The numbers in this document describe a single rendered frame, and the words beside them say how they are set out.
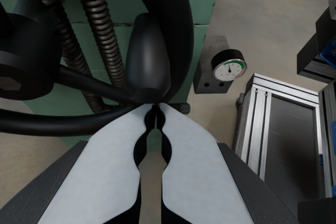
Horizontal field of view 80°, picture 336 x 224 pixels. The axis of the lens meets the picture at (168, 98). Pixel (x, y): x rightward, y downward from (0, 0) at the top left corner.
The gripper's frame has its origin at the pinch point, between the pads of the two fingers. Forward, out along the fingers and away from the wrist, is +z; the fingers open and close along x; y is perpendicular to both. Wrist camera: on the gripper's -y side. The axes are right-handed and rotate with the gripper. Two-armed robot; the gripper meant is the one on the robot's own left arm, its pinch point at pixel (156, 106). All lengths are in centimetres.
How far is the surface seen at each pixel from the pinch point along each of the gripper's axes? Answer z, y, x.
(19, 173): 50, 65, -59
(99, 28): 11.6, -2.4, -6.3
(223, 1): 174, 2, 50
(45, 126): 10.5, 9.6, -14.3
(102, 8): 11.0, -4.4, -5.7
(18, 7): 8.6, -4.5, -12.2
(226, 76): 25.7, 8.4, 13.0
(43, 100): 36, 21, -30
